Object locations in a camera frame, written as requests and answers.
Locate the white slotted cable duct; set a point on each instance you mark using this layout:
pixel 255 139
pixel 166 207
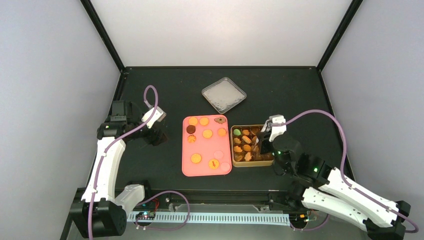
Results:
pixel 278 219

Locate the dark chocolate cookie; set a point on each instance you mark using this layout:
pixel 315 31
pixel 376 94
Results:
pixel 191 129

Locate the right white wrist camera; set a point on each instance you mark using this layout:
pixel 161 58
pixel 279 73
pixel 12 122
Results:
pixel 273 127

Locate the green round cookie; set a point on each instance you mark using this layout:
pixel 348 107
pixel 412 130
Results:
pixel 237 132

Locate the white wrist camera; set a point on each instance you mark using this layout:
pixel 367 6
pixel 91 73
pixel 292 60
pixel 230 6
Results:
pixel 153 115
pixel 273 127

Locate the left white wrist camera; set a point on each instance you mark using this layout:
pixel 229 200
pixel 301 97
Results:
pixel 153 115

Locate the pink plastic tray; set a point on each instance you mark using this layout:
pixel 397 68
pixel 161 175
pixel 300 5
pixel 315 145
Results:
pixel 205 147

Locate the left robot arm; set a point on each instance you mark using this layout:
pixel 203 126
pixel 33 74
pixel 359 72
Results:
pixel 100 212

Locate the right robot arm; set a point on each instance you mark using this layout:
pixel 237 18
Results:
pixel 320 186

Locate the pale pink cookie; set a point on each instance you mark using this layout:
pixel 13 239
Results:
pixel 225 167
pixel 218 155

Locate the beige round cookie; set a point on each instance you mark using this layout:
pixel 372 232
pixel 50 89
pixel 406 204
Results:
pixel 222 132

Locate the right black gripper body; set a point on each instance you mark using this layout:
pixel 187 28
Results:
pixel 262 148

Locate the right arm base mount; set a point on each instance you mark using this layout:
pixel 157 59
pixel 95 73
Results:
pixel 286 202

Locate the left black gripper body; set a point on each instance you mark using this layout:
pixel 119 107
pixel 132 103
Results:
pixel 148 138

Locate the brown flower cookie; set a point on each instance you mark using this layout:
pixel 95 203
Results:
pixel 220 120

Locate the yellow cookie red mark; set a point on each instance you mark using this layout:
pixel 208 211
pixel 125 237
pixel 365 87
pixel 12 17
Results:
pixel 213 164

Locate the orange round cookie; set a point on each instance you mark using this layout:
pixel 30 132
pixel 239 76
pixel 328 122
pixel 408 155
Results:
pixel 193 121
pixel 246 132
pixel 204 121
pixel 207 133

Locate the gold cookie tin box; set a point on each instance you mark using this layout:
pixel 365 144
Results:
pixel 247 155

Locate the clear plastic lid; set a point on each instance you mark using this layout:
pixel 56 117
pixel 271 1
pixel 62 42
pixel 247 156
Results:
pixel 223 95

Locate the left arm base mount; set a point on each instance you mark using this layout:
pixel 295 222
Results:
pixel 153 202

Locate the orange swirl cookie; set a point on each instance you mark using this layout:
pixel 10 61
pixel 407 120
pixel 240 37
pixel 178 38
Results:
pixel 191 138

